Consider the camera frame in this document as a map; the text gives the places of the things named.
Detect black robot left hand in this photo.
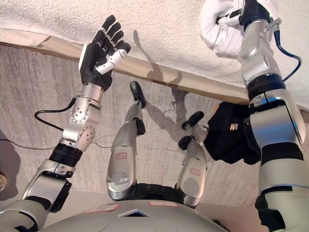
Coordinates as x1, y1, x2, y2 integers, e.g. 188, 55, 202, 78
79, 14, 132, 92

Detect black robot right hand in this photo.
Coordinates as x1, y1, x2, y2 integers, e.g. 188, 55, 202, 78
216, 0, 275, 31

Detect white clothes bundle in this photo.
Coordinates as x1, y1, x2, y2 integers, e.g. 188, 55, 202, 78
199, 0, 252, 58

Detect beige bed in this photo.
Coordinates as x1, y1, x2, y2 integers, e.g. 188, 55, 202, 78
0, 0, 309, 112

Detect grey woven rug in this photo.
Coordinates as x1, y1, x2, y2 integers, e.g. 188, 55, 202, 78
0, 43, 309, 201

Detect white terry towel blanket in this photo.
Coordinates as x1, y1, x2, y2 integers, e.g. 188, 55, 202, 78
0, 0, 309, 94

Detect black garment on floor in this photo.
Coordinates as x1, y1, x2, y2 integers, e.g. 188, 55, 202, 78
204, 101, 263, 166

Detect silver robot right leg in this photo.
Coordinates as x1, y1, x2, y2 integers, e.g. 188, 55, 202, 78
175, 111, 210, 208

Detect grey robot torso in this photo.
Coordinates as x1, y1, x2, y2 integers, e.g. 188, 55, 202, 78
41, 182, 232, 232

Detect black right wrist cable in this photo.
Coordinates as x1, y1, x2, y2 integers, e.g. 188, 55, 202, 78
265, 18, 302, 83

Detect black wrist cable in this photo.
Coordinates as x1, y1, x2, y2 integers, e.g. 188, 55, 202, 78
34, 98, 78, 132
265, 18, 302, 83

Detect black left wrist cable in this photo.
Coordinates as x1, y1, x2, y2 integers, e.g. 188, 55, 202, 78
34, 98, 78, 132

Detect thin white wire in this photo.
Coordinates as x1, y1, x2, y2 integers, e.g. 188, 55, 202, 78
0, 137, 114, 150

